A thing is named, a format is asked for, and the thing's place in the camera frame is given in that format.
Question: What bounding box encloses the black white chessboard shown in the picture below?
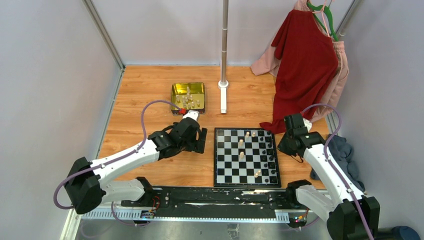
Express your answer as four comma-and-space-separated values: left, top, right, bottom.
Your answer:
213, 127, 282, 188

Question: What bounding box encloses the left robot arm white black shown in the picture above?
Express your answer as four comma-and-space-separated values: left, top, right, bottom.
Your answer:
63, 117, 208, 215

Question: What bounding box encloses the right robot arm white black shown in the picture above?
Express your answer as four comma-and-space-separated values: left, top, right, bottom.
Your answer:
278, 113, 380, 240

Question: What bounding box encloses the gold metal tin box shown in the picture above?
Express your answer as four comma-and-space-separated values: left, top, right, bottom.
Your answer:
171, 82, 206, 114

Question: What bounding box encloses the grey blue cloth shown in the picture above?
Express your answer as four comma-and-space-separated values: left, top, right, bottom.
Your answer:
328, 135, 366, 192

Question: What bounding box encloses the pink garment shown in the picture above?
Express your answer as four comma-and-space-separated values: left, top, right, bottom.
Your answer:
250, 0, 349, 123

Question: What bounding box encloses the red shirt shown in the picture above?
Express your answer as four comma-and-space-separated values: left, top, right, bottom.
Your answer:
259, 9, 339, 134

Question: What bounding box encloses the green clothes hanger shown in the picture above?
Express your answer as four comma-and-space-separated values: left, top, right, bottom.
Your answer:
306, 0, 339, 42

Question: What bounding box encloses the silver vertical pole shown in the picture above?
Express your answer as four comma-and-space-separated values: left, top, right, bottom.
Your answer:
219, 0, 229, 88

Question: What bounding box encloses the dark blue bottle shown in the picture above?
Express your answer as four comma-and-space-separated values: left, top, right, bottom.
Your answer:
375, 226, 421, 240

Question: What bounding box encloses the white pole base bracket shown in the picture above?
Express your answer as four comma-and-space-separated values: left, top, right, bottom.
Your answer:
218, 80, 229, 114

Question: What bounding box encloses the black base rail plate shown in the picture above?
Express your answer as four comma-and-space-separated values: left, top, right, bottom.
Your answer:
118, 186, 307, 220

